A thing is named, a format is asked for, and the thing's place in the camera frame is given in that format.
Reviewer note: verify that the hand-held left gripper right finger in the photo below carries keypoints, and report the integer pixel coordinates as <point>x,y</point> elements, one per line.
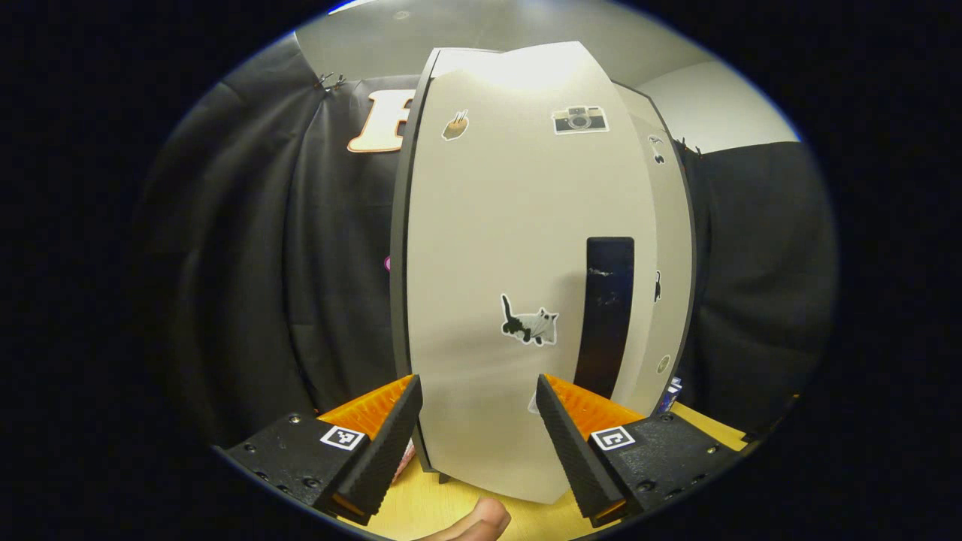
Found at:
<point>571,451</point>

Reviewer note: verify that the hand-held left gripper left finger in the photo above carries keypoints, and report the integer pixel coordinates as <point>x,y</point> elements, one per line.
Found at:
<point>383,454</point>

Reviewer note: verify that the pink printed box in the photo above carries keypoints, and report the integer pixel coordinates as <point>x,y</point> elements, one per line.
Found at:
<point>404,458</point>

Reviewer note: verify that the white shoe cabinet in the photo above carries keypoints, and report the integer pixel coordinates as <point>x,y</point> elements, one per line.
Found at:
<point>398,263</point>

